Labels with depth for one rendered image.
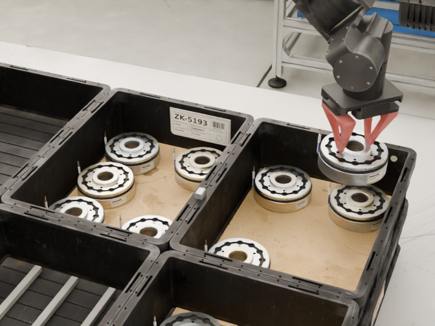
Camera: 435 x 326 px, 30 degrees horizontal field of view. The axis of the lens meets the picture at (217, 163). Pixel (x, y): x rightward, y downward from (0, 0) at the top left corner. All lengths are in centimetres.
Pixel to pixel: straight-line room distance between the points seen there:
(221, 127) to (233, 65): 211
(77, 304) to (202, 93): 89
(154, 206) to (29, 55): 93
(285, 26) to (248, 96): 135
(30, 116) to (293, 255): 68
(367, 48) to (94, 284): 57
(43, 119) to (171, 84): 46
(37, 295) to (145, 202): 28
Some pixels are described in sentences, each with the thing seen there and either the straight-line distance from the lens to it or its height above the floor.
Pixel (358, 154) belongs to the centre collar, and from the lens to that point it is 122.
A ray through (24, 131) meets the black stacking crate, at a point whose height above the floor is 83.
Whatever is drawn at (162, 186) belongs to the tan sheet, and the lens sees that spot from 150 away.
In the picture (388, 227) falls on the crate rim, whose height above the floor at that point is 93.
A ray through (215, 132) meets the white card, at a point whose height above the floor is 88.
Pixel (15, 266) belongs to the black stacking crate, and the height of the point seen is 83.
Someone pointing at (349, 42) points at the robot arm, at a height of 126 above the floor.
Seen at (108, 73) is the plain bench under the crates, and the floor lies 70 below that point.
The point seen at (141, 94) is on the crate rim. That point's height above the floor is 93.
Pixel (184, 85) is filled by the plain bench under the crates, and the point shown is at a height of 70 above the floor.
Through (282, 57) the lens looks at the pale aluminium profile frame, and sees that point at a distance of 342.
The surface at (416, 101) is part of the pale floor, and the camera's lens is 346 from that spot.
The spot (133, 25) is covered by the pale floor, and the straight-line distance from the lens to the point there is 403.
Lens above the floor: 173
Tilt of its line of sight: 35 degrees down
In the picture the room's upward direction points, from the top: straight up
